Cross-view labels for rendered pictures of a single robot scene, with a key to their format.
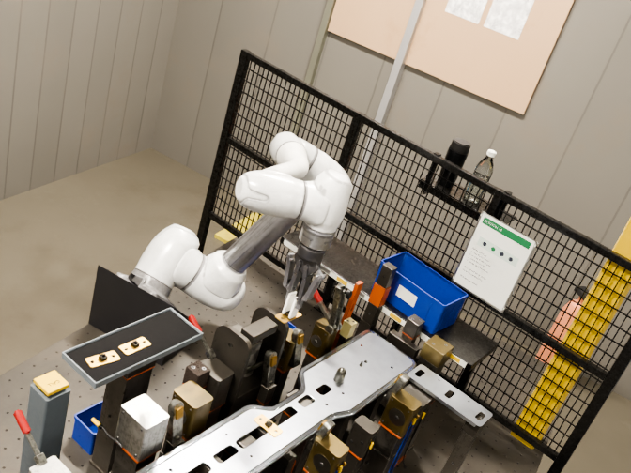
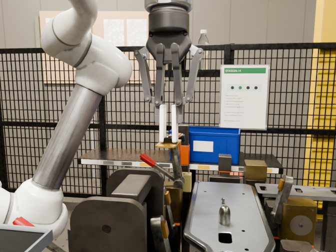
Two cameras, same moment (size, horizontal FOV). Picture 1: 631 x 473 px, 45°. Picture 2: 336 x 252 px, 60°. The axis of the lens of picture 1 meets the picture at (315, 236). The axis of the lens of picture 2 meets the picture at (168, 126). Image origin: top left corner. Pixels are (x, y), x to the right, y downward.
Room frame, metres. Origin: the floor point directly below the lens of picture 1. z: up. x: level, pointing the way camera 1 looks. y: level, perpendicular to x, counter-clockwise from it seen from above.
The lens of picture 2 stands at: (1.26, 0.20, 1.38)
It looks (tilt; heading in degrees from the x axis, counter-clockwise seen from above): 9 degrees down; 339
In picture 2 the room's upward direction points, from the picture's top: straight up
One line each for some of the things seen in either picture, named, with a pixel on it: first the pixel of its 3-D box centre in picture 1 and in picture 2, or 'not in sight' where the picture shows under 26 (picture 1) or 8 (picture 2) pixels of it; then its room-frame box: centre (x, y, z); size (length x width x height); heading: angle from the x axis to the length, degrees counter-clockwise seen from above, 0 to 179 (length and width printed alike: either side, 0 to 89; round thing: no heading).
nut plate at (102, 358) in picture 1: (102, 358); not in sight; (1.48, 0.42, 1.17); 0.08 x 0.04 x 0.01; 140
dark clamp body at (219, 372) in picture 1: (199, 414); not in sight; (1.69, 0.16, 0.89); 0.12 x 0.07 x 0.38; 60
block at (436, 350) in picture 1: (422, 383); (253, 205); (2.19, -0.52, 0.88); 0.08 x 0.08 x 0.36; 60
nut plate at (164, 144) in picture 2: (288, 314); (168, 140); (1.77, 0.00, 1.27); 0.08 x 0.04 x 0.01; 149
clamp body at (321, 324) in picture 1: (309, 363); (167, 235); (2.10, -0.12, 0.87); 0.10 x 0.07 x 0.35; 60
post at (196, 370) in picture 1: (184, 419); not in sight; (1.63, 0.19, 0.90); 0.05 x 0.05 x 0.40; 60
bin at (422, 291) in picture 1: (418, 291); (205, 143); (2.43, -0.43, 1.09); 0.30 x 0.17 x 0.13; 55
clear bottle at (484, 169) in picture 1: (482, 175); (203, 50); (2.62, -0.51, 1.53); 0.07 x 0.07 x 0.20
